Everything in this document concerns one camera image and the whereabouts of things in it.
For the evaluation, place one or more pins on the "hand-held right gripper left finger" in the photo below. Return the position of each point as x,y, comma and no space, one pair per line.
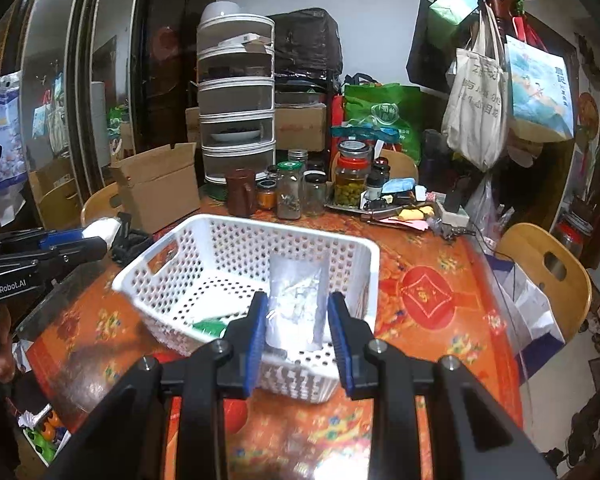
256,345

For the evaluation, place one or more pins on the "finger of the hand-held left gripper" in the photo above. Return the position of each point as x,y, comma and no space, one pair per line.
75,252
60,238

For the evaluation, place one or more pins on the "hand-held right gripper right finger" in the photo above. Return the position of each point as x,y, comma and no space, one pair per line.
341,345

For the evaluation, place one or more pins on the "white triangular packet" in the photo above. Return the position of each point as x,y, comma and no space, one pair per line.
101,227

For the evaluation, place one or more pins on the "green packet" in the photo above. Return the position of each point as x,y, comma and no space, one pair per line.
210,329

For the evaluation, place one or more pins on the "clear plastic bag white filling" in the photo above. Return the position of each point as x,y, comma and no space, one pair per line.
295,305

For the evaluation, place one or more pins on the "white perforated plastic basket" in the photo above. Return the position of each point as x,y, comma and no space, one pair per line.
220,240

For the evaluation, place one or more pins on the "person's left hand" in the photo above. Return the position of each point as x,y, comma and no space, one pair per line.
2,360

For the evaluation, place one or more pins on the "red floral tablecloth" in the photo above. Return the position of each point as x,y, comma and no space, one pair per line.
430,300

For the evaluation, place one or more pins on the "open cardboard box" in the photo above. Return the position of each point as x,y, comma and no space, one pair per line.
155,190

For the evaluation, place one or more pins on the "blue white plastic bag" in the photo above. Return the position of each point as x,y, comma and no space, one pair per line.
7,130

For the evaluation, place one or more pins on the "small orange jar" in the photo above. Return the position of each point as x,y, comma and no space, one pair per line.
266,196

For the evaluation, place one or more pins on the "yellow packet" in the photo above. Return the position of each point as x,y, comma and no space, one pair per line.
415,214

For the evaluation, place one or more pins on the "dark brown mug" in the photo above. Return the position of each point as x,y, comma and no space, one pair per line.
240,195

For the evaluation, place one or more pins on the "empty clear glass jar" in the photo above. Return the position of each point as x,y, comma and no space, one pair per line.
314,195

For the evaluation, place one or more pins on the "glass jar green lid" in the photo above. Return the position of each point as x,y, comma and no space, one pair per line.
289,192

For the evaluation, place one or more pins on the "colourful toys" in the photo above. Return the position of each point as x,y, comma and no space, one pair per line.
45,435

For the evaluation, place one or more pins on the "blue face mask pack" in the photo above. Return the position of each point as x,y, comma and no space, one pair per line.
397,186

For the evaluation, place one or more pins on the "dark small bottle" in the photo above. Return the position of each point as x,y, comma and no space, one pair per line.
377,180

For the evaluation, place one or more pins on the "large pickle jar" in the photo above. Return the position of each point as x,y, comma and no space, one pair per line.
352,175

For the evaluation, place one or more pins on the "small white box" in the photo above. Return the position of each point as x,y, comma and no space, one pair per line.
456,212

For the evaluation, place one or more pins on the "dark glass-door cabinet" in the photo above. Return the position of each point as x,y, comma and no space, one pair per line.
80,60

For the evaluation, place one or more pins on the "tall jar metal lid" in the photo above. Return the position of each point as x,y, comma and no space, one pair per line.
297,159

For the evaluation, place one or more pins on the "white paper bag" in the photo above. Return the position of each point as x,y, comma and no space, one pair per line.
530,300

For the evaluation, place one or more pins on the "clear hanging plastic bag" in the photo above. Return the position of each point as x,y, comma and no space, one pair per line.
482,210

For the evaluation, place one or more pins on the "cardboard box red print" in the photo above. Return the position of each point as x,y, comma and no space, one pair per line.
300,127

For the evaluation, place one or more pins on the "white tiered food cover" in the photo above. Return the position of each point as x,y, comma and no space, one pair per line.
235,95

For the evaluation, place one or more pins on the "green shopping bag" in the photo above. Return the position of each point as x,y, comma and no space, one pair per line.
380,110

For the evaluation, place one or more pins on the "red jar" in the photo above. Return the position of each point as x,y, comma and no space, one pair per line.
574,237

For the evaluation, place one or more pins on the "white canvas tote bag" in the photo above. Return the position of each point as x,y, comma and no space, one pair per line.
475,110

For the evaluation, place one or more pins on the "white bowl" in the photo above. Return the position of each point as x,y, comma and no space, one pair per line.
221,11

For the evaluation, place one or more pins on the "black wrapped bundle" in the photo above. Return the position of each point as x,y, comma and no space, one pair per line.
305,45

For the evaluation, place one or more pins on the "black hanging bag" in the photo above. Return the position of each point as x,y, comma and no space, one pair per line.
427,50

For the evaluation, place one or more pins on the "blue illustrated paper bag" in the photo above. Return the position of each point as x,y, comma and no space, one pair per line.
540,90

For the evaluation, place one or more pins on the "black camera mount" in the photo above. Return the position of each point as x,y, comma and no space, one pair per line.
130,245

